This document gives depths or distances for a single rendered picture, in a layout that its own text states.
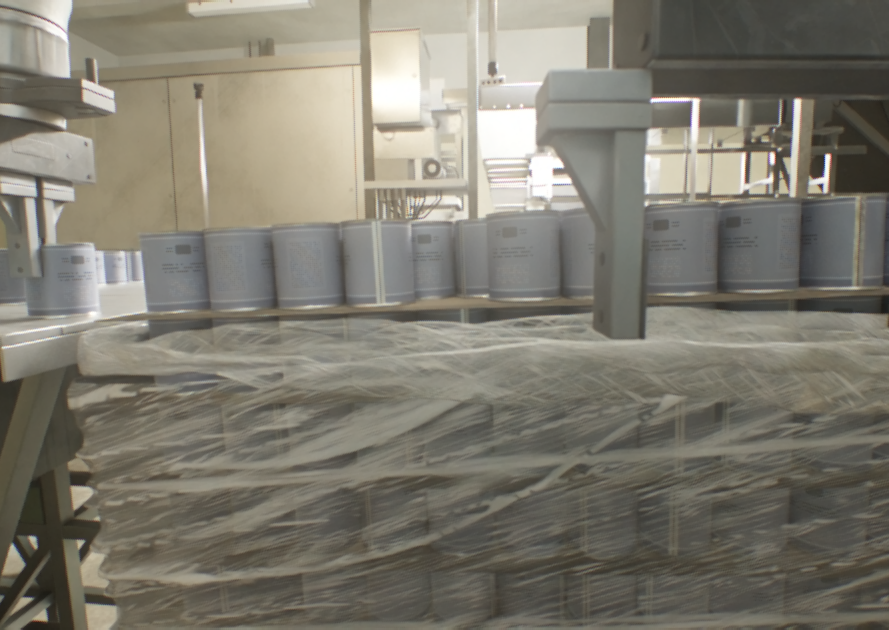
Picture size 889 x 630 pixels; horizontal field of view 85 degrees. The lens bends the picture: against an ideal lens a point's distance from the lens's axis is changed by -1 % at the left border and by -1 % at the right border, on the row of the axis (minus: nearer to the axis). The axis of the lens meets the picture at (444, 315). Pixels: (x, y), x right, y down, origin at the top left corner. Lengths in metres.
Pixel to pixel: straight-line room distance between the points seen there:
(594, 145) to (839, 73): 0.10
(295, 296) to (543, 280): 0.23
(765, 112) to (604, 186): 3.80
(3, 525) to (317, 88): 3.02
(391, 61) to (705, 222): 2.75
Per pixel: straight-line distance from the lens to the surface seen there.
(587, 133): 0.21
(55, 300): 0.66
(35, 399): 0.68
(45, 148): 0.66
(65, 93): 0.61
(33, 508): 1.39
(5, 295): 0.90
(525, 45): 9.37
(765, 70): 0.24
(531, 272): 0.44
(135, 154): 3.98
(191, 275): 0.54
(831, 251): 0.53
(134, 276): 1.49
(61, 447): 1.03
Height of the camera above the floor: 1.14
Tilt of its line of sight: 7 degrees down
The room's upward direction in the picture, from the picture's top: 1 degrees counter-clockwise
